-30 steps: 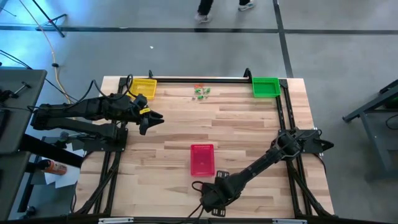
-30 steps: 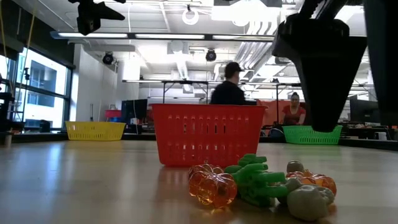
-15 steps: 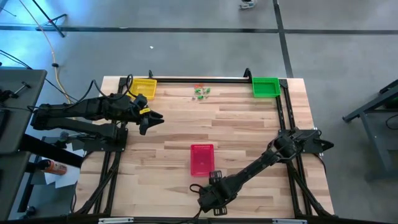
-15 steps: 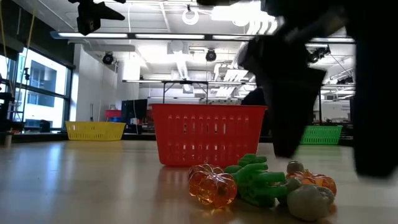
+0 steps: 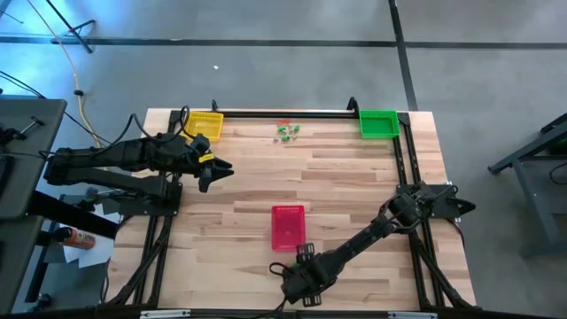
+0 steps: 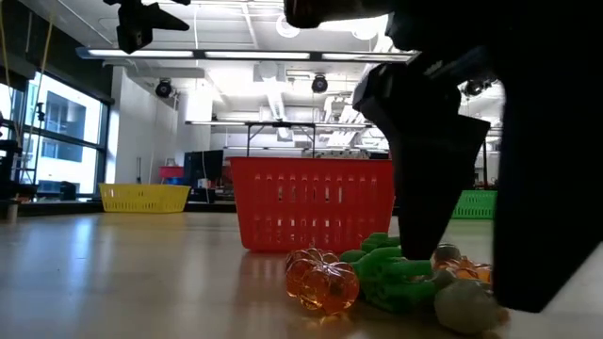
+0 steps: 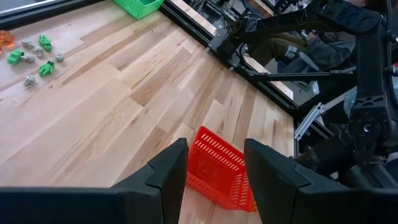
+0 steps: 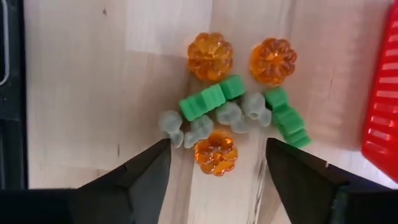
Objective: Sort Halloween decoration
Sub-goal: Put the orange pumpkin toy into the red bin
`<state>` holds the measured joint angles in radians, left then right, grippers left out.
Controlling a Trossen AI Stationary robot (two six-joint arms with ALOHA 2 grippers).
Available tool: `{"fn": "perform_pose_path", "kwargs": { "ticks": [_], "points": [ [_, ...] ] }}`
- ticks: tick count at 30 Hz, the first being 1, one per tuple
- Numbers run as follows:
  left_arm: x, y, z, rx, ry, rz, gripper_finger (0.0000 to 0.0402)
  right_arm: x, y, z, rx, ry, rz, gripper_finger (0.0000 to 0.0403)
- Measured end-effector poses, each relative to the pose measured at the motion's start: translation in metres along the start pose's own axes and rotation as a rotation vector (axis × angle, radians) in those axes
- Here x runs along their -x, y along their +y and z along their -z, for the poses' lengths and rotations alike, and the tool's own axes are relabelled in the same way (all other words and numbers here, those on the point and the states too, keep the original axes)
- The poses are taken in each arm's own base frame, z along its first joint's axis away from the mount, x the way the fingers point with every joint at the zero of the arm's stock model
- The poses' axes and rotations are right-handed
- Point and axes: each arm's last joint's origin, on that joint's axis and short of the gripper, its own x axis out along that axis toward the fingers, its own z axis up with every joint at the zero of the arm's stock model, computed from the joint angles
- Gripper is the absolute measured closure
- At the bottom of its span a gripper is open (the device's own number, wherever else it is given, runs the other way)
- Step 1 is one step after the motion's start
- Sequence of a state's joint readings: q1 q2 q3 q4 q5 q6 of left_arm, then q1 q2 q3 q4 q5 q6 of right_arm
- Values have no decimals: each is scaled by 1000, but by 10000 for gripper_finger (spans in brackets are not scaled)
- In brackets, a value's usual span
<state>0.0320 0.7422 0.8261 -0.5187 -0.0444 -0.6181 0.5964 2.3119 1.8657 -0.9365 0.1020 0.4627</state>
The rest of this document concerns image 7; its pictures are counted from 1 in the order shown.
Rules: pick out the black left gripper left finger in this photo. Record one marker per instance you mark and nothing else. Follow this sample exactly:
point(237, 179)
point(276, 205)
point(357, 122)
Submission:
point(140, 202)

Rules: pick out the black aluminium table frame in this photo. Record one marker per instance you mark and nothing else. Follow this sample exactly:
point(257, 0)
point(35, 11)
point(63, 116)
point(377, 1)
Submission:
point(186, 24)

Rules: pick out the grey office chair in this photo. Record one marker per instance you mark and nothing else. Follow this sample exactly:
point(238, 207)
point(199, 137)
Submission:
point(308, 62)

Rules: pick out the green monster figure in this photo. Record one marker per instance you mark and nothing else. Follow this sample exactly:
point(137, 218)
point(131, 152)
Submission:
point(15, 57)
point(45, 43)
point(46, 68)

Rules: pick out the red plastic basket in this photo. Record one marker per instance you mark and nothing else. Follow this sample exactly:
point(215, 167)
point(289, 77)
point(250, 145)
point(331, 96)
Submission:
point(214, 168)

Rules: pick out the green plastic basket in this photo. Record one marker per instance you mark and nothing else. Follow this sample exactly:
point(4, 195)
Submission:
point(136, 7)

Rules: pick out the person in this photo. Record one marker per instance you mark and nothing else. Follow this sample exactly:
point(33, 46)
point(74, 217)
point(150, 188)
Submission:
point(326, 49)

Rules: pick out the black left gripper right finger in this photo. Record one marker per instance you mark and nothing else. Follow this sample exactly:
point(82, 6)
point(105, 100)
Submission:
point(280, 199)

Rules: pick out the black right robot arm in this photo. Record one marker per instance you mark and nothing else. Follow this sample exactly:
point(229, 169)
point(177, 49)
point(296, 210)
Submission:
point(370, 77)

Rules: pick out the orange translucent pumpkin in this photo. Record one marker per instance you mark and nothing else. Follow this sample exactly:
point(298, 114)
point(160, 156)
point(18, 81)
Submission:
point(6, 39)

